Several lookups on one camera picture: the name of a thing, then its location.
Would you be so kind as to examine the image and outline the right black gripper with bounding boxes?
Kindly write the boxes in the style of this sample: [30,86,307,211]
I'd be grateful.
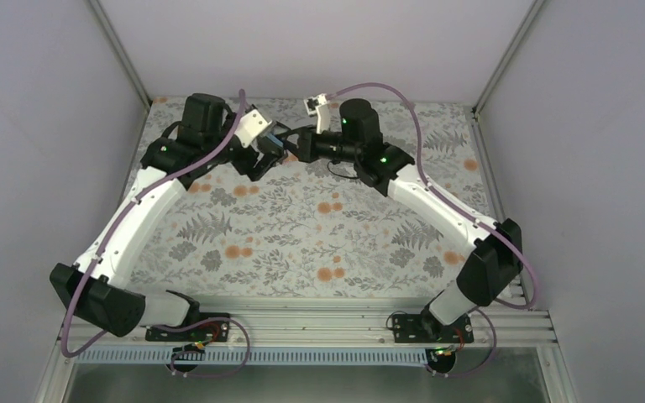
[275,125,359,164]

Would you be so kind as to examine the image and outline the black leather card holder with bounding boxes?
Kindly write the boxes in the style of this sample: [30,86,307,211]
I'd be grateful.
[256,123,288,162]

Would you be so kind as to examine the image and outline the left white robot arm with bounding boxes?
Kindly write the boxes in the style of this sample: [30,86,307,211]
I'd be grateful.
[50,93,278,340]

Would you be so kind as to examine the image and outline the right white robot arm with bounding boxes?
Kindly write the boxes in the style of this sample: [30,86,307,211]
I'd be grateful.
[286,94,522,342]

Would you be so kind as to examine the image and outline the floral table mat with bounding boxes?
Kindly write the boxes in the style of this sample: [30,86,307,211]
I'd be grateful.
[128,103,492,297]

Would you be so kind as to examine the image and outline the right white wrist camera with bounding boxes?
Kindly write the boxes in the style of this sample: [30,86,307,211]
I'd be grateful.
[303,93,331,134]

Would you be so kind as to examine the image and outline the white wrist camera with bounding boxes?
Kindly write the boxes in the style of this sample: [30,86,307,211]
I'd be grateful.
[303,93,331,134]
[234,107,275,148]

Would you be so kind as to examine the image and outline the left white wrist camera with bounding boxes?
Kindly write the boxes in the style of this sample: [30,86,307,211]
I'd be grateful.
[234,107,275,148]

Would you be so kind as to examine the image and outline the aluminium rail frame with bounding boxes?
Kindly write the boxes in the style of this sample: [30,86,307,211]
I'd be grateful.
[58,297,558,348]

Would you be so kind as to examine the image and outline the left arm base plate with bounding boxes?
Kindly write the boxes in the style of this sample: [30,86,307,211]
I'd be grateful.
[144,312,231,343]

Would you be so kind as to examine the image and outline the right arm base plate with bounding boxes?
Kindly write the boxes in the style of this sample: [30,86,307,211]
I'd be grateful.
[385,311,475,344]

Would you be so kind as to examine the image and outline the white slotted cable duct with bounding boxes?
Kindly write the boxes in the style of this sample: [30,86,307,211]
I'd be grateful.
[76,346,427,367]

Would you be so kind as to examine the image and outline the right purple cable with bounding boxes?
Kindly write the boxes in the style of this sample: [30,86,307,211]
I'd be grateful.
[328,82,539,379]

